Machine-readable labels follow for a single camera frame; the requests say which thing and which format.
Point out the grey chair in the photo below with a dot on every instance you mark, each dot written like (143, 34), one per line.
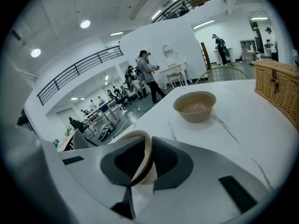
(80, 137)

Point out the grey open cabinet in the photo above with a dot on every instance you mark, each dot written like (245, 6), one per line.
(250, 48)

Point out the white board desk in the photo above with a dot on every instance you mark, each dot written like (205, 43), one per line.
(64, 143)

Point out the black mezzanine railing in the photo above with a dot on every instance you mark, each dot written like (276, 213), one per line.
(187, 1)
(77, 69)

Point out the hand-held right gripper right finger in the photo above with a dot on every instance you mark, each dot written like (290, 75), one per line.
(205, 185)

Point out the white dressing table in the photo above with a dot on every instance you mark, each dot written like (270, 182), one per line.
(174, 67)

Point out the round ceiling lamp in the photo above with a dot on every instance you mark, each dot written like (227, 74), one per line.
(85, 24)
(35, 52)

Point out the white counter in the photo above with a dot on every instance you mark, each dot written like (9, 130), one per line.
(231, 55)

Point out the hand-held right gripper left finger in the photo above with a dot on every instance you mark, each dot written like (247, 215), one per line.
(88, 167)

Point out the brown wooden ladder shelf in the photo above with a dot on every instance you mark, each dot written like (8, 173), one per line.
(205, 55)

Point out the white stool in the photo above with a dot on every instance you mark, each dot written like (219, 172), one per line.
(176, 78)

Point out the black office chair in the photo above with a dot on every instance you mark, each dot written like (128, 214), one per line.
(120, 99)

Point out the wicker basket box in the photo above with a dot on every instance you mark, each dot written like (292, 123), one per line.
(278, 87)

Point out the beige bowl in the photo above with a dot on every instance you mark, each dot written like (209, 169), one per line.
(195, 113)
(148, 175)

